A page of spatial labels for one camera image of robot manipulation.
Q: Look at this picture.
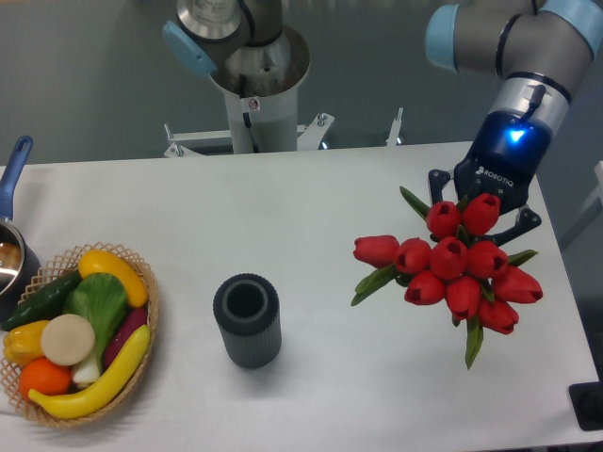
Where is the yellow squash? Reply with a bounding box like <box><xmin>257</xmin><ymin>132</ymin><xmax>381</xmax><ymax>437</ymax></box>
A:
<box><xmin>78</xmin><ymin>249</ymin><xmax>148</xmax><ymax>308</ymax></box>

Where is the beige round mushroom cap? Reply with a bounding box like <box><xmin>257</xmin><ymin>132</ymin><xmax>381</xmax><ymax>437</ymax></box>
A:
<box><xmin>41</xmin><ymin>314</ymin><xmax>95</xmax><ymax>366</ymax></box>

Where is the yellow banana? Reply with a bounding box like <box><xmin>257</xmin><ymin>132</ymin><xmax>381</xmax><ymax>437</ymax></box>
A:
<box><xmin>29</xmin><ymin>325</ymin><xmax>151</xmax><ymax>420</ymax></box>

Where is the white frame at right edge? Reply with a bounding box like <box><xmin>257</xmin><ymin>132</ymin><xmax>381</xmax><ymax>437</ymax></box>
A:
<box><xmin>557</xmin><ymin>160</ymin><xmax>603</xmax><ymax>250</ymax></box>

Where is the green cucumber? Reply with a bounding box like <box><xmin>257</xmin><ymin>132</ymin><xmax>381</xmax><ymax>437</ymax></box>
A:
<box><xmin>1</xmin><ymin>271</ymin><xmax>82</xmax><ymax>331</ymax></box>

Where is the white metal mounting frame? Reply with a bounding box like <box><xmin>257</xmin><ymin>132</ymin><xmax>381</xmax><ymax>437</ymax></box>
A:
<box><xmin>163</xmin><ymin>106</ymin><xmax>404</xmax><ymax>158</ymax></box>

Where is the yellow bell pepper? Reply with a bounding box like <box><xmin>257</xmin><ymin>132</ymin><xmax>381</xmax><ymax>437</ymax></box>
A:
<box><xmin>3</xmin><ymin>320</ymin><xmax>50</xmax><ymax>366</ymax></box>

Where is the black device at table edge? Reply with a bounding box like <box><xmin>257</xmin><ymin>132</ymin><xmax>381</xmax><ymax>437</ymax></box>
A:
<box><xmin>568</xmin><ymin>381</ymin><xmax>602</xmax><ymax>431</ymax></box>

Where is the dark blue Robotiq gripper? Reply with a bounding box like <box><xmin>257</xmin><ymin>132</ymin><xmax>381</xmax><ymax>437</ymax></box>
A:
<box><xmin>428</xmin><ymin>110</ymin><xmax>550</xmax><ymax>247</ymax></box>

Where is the blue handled saucepan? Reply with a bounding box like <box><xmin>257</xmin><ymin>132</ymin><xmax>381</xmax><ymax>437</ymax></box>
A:
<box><xmin>1</xmin><ymin>136</ymin><xmax>41</xmax><ymax>321</ymax></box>

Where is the dark grey ribbed vase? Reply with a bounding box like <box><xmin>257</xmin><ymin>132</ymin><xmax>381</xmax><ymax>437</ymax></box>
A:
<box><xmin>213</xmin><ymin>273</ymin><xmax>282</xmax><ymax>369</ymax></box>

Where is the green bok choy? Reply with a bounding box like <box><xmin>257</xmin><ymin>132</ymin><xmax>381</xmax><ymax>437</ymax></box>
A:
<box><xmin>62</xmin><ymin>273</ymin><xmax>127</xmax><ymax>388</ymax></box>

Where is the purple sweet potato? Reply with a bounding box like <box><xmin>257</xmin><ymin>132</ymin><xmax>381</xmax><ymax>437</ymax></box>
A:
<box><xmin>103</xmin><ymin>307</ymin><xmax>147</xmax><ymax>369</ymax></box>

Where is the woven wicker basket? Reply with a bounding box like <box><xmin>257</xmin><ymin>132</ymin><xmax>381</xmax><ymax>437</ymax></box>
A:
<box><xmin>1</xmin><ymin>243</ymin><xmax>159</xmax><ymax>428</ymax></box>

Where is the red tulip bouquet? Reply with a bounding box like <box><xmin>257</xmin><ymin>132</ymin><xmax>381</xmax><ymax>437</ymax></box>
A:
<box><xmin>350</xmin><ymin>188</ymin><xmax>544</xmax><ymax>367</ymax></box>

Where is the orange fruit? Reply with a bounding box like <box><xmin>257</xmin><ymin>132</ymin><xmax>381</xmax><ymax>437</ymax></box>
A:
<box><xmin>19</xmin><ymin>358</ymin><xmax>72</xmax><ymax>402</ymax></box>

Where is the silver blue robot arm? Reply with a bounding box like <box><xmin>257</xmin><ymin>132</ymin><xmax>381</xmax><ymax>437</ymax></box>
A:
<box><xmin>425</xmin><ymin>1</ymin><xmax>602</xmax><ymax>246</ymax></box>

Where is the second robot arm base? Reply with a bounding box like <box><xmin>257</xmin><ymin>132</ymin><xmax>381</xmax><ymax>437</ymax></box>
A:
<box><xmin>162</xmin><ymin>1</ymin><xmax>310</xmax><ymax>153</ymax></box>

